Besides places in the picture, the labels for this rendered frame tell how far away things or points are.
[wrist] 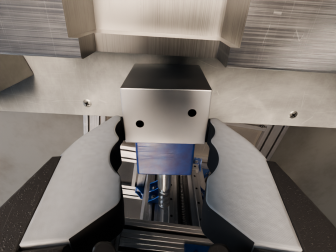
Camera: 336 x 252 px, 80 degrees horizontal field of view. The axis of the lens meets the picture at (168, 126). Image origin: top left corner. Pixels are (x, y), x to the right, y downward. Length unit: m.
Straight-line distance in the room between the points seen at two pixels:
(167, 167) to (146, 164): 0.02
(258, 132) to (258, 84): 0.79
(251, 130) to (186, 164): 0.81
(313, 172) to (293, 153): 0.23
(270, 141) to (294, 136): 0.37
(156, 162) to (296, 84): 0.13
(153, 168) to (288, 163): 1.34
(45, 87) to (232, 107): 0.16
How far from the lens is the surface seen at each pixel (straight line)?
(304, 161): 1.51
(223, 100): 0.18
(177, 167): 0.16
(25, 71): 0.19
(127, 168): 1.03
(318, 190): 1.75
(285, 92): 0.19
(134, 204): 1.22
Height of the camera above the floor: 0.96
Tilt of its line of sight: 59 degrees down
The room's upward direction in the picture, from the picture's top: 179 degrees counter-clockwise
